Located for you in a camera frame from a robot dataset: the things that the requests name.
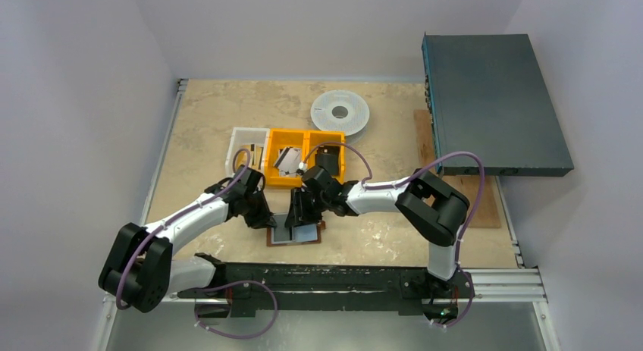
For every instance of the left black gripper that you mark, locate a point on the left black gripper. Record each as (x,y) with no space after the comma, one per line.
(264,218)

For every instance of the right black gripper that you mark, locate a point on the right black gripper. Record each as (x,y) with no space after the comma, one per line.
(302,205)

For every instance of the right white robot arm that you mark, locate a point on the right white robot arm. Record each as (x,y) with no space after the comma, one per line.
(432,207)

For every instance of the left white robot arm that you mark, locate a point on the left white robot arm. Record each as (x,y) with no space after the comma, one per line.
(140,269)

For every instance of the tan cards in white bin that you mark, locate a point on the tan cards in white bin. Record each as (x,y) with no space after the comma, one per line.
(255,155)

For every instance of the stack of silver cards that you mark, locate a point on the stack of silver cards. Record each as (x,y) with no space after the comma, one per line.
(288,161)

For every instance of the white plastic bin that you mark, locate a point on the white plastic bin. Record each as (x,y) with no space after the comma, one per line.
(236,155)

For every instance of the grey filament spool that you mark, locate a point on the grey filament spool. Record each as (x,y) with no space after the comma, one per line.
(340,111)

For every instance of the wooden board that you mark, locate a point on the wooden board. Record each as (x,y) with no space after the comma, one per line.
(455,195)

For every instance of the dark blue flat box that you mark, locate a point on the dark blue flat box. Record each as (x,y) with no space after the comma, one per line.
(486,95)

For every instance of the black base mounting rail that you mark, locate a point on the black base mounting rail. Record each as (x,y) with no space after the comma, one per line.
(249,287)

